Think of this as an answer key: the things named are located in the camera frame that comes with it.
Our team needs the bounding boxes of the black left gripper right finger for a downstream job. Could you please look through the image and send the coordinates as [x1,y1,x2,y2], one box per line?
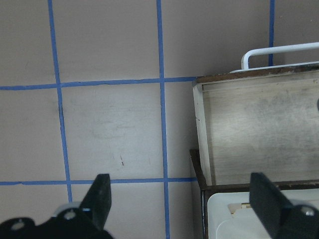
[249,172,294,239]

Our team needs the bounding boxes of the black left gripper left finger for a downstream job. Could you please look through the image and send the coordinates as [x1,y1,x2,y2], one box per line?
[79,174,111,230]

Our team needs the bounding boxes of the light wooden drawer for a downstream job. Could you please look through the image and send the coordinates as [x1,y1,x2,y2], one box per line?
[193,42,319,186]

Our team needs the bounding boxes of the dark brown drawer cabinet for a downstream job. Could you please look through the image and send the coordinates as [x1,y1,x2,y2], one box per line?
[190,149,319,239]

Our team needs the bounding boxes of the white plastic storage box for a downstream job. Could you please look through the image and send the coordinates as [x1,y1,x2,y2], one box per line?
[207,189,319,239]

